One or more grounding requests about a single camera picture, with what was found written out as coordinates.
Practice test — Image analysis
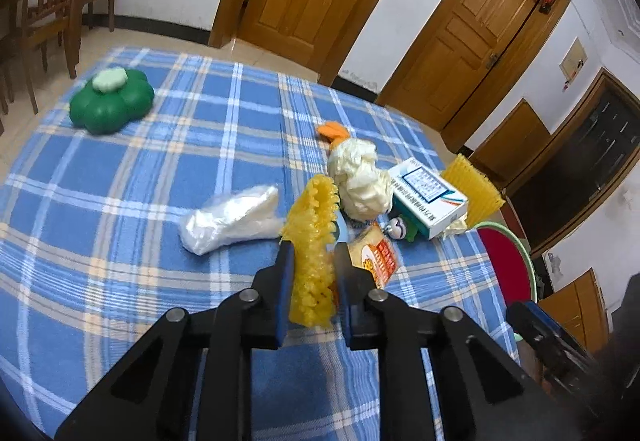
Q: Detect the green flower-shaped container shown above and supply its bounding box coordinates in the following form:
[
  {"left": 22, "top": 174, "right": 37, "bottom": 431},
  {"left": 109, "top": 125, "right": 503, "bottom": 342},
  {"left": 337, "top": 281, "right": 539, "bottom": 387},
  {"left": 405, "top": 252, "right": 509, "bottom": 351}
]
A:
[{"left": 69, "top": 69, "right": 155, "bottom": 136}]

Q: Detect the clear white plastic bag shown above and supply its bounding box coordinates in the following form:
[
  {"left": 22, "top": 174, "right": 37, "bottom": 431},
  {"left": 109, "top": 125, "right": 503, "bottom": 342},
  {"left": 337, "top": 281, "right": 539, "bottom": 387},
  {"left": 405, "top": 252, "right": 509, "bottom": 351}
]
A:
[{"left": 179, "top": 185, "right": 288, "bottom": 256}]

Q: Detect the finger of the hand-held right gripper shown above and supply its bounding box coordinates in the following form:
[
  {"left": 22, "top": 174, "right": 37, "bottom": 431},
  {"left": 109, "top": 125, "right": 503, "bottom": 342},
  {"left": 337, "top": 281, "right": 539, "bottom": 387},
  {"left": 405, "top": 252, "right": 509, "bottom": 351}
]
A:
[{"left": 506, "top": 301, "right": 598, "bottom": 382}]

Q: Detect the orange snack packet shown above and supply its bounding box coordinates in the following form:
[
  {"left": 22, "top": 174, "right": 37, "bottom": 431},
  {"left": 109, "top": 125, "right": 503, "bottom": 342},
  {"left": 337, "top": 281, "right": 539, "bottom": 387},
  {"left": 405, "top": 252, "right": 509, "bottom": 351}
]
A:
[{"left": 348, "top": 225, "right": 401, "bottom": 291}]

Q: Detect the wooden cabinet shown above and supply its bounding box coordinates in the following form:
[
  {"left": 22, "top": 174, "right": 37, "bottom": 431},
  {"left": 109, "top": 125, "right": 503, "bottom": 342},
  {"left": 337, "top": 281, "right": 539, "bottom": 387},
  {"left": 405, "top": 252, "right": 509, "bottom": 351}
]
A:
[{"left": 537, "top": 268, "right": 613, "bottom": 354}]

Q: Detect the blue plaid tablecloth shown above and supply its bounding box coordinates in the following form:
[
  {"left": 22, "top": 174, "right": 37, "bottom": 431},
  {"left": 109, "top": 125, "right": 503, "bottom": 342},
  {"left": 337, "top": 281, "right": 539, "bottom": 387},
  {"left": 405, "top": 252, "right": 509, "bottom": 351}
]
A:
[{"left": 0, "top": 46, "right": 521, "bottom": 441}]

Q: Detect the small cream paper scrap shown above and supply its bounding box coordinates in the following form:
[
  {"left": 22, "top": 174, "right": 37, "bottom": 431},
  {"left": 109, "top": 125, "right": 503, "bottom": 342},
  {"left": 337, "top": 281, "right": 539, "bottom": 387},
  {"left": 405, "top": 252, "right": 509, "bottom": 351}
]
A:
[{"left": 440, "top": 216, "right": 468, "bottom": 237}]

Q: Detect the orange crumpled scrap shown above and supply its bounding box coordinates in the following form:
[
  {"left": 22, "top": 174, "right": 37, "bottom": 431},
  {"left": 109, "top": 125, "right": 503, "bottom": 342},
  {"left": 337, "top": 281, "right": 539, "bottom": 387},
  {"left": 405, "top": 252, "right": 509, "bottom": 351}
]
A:
[{"left": 316, "top": 122, "right": 351, "bottom": 144}]

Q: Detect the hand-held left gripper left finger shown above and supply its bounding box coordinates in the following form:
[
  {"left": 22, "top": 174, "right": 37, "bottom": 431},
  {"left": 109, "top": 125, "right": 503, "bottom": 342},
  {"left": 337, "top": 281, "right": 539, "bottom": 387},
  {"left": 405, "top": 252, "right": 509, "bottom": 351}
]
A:
[{"left": 55, "top": 241, "right": 296, "bottom": 441}]

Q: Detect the open wooden door leaf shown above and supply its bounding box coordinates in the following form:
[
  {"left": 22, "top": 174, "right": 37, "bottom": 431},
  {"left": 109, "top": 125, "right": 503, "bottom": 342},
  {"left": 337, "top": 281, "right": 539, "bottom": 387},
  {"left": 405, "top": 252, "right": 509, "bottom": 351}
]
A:
[{"left": 470, "top": 98, "right": 551, "bottom": 182}]

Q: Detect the yellow bristle brush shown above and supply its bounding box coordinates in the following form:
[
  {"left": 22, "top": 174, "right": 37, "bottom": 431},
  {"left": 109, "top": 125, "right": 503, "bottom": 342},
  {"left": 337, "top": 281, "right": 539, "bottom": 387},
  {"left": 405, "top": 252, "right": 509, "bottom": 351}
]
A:
[{"left": 441, "top": 153, "right": 505, "bottom": 229}]

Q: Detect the small white green toy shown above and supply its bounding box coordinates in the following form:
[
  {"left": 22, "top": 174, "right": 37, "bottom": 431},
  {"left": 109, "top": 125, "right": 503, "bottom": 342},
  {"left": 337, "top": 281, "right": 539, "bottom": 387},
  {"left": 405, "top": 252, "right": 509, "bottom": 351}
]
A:
[{"left": 382, "top": 216, "right": 423, "bottom": 242}]

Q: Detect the wooden door with red ornament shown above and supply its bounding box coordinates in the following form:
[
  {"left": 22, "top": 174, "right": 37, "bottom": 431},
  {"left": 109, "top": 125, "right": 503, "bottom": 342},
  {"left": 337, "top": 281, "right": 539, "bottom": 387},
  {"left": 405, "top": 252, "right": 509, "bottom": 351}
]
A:
[{"left": 375, "top": 0, "right": 571, "bottom": 149}]

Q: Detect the red bin with green rim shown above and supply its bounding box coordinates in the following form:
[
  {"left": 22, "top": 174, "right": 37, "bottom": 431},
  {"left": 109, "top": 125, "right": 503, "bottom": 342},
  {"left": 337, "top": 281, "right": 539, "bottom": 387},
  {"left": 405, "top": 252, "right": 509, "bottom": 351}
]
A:
[{"left": 475, "top": 221, "right": 538, "bottom": 304}]

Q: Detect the beige wall panel box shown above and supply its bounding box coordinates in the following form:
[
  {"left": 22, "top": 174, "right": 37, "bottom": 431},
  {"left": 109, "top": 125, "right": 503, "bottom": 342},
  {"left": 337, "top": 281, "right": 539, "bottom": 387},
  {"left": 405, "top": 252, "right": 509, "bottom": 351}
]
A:
[{"left": 559, "top": 37, "right": 588, "bottom": 92}]

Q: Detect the white blue cardboard box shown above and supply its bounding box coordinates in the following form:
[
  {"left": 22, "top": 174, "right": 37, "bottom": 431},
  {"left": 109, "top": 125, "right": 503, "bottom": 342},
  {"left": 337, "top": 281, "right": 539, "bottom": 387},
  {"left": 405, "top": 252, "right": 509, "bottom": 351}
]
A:
[{"left": 387, "top": 160, "right": 470, "bottom": 241}]

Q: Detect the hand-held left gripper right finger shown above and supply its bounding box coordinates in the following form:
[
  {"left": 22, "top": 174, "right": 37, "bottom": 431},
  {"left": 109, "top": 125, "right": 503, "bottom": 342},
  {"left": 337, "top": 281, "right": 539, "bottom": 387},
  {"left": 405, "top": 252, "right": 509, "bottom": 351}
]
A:
[{"left": 334, "top": 242, "right": 586, "bottom": 441}]

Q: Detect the yellow bumpy foam net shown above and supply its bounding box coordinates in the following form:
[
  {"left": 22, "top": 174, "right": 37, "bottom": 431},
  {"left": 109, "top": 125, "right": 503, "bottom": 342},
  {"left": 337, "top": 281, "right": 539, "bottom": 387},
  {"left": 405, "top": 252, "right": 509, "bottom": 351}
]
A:
[{"left": 280, "top": 173, "right": 342, "bottom": 328}]

